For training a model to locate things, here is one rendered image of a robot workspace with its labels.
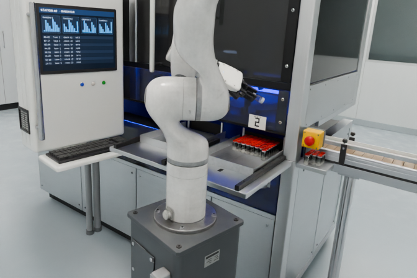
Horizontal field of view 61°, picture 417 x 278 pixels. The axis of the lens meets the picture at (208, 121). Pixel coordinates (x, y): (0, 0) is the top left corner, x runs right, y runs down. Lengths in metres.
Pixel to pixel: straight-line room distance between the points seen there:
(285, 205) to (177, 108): 0.87
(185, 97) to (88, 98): 1.03
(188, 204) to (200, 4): 0.54
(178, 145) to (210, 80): 0.20
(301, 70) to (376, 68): 4.64
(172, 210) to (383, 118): 5.33
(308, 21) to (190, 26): 0.72
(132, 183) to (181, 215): 1.22
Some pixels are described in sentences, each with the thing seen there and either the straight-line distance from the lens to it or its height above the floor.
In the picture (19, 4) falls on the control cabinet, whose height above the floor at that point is 1.47.
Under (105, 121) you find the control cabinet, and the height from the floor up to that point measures 0.90.
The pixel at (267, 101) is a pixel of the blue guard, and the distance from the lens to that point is 1.54.
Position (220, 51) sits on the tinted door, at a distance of 1.65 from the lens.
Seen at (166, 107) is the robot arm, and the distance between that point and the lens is 0.92.
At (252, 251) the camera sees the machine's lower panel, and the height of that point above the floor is 0.37.
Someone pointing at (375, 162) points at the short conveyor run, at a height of 0.93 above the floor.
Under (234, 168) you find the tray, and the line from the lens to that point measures 1.38.
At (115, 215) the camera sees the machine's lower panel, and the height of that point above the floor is 0.19.
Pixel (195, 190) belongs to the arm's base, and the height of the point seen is 0.97.
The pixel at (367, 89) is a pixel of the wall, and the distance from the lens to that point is 6.12.
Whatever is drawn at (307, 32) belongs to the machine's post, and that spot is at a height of 1.42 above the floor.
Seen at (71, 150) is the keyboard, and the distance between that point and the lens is 1.77.
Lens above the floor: 1.42
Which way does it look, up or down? 15 degrees down
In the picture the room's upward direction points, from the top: 3 degrees clockwise
